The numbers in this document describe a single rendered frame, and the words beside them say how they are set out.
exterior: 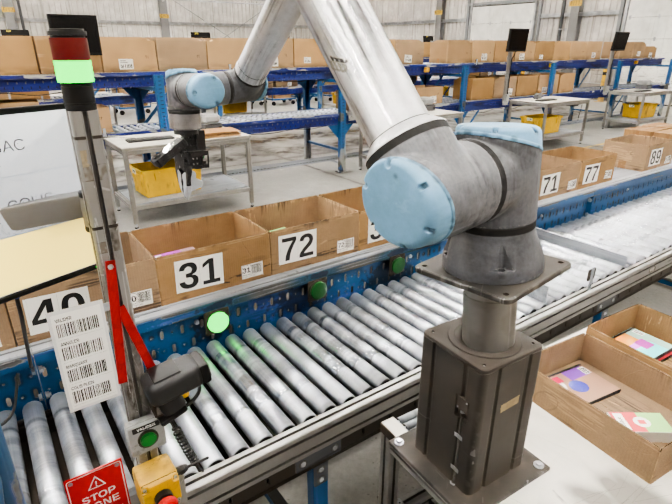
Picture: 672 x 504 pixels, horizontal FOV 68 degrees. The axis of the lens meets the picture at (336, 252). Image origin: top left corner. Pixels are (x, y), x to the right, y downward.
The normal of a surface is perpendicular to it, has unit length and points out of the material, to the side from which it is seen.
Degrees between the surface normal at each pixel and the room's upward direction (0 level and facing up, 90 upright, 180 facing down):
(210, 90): 89
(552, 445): 0
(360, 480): 0
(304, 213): 90
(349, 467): 0
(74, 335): 90
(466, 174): 56
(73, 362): 90
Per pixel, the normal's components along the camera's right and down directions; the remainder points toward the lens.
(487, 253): -0.42, 0.03
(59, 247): 0.82, 0.15
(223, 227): 0.57, 0.31
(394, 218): -0.73, 0.36
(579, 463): 0.00, -0.92
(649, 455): -0.86, 0.19
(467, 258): -0.70, -0.03
